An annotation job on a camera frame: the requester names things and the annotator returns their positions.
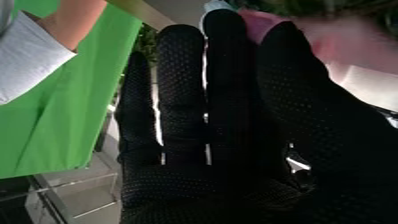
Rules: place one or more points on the person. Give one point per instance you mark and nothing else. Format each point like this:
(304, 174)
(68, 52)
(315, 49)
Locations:
(29, 56)

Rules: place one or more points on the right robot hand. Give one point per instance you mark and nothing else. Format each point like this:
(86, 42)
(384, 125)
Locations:
(237, 160)

